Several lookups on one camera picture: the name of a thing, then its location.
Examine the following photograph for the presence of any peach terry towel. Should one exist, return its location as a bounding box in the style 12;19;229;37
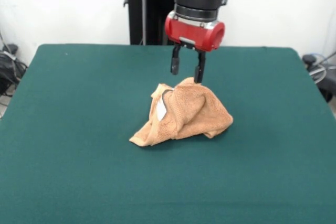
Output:
129;77;234;147

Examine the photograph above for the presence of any dark green table cloth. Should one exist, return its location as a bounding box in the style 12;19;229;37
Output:
0;44;336;224

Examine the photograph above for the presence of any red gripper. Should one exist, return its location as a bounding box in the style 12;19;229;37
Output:
164;10;226;84

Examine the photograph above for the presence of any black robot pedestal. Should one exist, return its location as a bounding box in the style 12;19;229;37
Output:
122;0;176;46

